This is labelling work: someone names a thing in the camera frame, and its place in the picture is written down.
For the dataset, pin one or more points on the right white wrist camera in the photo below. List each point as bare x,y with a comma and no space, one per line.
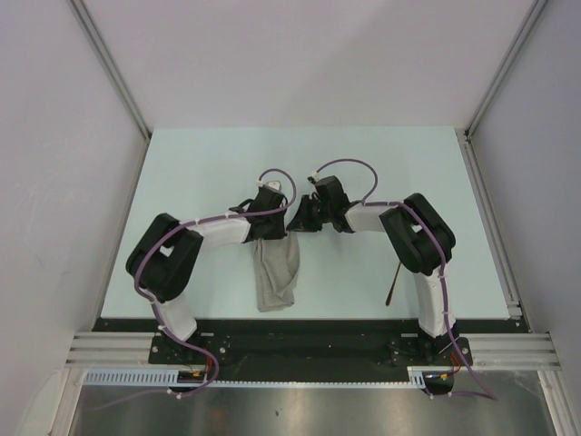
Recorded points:
313,179

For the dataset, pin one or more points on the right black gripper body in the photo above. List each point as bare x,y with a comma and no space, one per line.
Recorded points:
328,211

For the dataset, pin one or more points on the copper fork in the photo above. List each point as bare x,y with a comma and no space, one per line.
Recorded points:
393,285

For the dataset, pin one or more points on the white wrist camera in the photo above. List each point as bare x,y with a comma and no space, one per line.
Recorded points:
274,186
313,179

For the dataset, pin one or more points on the aluminium front rail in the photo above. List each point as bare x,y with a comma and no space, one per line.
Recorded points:
491,352

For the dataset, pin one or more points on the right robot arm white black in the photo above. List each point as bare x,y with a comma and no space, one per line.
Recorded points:
421,239

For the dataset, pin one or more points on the left aluminium corner post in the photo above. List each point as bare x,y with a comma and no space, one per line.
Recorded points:
94,36

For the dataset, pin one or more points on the aluminium corner post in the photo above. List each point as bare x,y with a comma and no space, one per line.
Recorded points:
94,36
532,18

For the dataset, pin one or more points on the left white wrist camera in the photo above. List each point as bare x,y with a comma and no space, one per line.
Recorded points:
274,186

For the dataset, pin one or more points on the right aluminium corner post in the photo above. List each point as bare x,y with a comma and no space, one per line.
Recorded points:
532,18

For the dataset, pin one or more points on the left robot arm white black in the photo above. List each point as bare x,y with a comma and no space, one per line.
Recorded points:
162,262

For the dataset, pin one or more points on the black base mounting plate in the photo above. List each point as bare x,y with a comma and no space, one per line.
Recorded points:
308,351

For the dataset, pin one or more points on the grey cloth napkin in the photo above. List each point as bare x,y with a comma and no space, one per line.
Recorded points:
276,266

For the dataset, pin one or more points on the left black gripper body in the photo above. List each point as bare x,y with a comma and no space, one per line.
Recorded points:
275,230

